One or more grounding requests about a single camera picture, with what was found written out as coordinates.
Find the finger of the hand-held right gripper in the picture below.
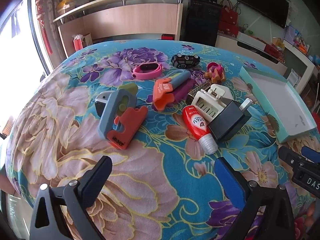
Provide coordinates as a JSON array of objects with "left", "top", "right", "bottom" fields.
[
  {"left": 301, "top": 146, "right": 320, "bottom": 163},
  {"left": 278, "top": 146, "right": 307, "bottom": 172}
]

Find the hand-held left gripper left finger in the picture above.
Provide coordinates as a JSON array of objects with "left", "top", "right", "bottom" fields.
[{"left": 29, "top": 156, "right": 113, "bottom": 240}]

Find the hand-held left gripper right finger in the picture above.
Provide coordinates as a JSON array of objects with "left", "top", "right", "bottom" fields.
[{"left": 214, "top": 157, "right": 297, "bottom": 240}]

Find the blue orange toy knife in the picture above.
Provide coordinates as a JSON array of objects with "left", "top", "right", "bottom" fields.
[
  {"left": 152, "top": 70, "right": 192, "bottom": 110},
  {"left": 98, "top": 84, "right": 149, "bottom": 150}
]

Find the teal white box lid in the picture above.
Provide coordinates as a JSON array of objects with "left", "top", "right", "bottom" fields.
[{"left": 239, "top": 66, "right": 318, "bottom": 144}]

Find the red toothpaste tube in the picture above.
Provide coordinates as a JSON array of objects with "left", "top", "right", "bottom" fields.
[{"left": 182, "top": 105, "right": 218, "bottom": 155}]

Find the purple plastic case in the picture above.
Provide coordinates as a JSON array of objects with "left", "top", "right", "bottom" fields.
[{"left": 152, "top": 79, "right": 198, "bottom": 110}]

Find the brown puppy figurine pink outfit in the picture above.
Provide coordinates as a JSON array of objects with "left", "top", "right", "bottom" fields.
[{"left": 204, "top": 62, "right": 226, "bottom": 84}]

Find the black toy car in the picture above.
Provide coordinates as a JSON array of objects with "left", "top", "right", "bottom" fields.
[{"left": 171, "top": 53, "right": 201, "bottom": 69}]

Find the black power adapter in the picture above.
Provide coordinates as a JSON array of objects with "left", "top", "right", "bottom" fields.
[{"left": 208, "top": 98, "right": 253, "bottom": 142}]

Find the floral blue blanket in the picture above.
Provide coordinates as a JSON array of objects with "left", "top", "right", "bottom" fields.
[{"left": 0, "top": 39, "right": 320, "bottom": 240}]

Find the white grey small device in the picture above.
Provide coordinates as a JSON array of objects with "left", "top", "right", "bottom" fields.
[{"left": 95, "top": 91, "right": 114, "bottom": 119}]

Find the white clip battery charger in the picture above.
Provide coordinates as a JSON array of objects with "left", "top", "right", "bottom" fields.
[{"left": 192, "top": 84, "right": 234, "bottom": 123}]

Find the pink smartwatch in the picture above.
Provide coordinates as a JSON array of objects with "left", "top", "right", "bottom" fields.
[{"left": 132, "top": 62, "right": 164, "bottom": 80}]

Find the white television cabinet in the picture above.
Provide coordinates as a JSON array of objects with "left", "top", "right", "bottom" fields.
[{"left": 215, "top": 31, "right": 315, "bottom": 93}]

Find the red paper bag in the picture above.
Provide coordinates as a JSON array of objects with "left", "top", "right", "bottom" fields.
[{"left": 72, "top": 35, "right": 84, "bottom": 52}]

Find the beige patterned paper bag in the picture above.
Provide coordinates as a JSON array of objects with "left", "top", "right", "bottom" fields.
[{"left": 81, "top": 33, "right": 93, "bottom": 47}]

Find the red gift box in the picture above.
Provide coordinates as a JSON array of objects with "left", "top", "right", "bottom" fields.
[{"left": 218, "top": 21, "right": 238, "bottom": 37}]

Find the red hanging ornament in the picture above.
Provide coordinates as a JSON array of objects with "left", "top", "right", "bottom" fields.
[{"left": 35, "top": 0, "right": 53, "bottom": 55}]

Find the red gift bag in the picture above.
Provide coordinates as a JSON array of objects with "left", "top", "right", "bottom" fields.
[{"left": 220, "top": 0, "right": 239, "bottom": 25}]

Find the black water dispenser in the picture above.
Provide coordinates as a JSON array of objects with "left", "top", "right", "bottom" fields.
[{"left": 180, "top": 0, "right": 223, "bottom": 47}]

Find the wooden counter desk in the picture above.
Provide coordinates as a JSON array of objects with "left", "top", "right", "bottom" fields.
[{"left": 52, "top": 0, "right": 193, "bottom": 58}]

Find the black wall television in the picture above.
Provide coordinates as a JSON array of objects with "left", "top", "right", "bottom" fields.
[{"left": 237, "top": 0, "right": 290, "bottom": 29}]

